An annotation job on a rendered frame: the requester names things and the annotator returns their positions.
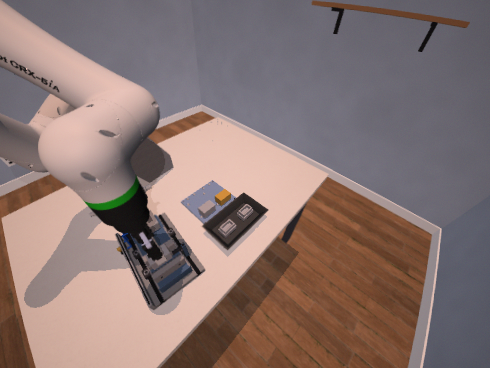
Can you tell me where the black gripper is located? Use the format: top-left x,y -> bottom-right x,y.
113,207 -> 167,266

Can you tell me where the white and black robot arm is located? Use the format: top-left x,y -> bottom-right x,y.
0,0 -> 160,227

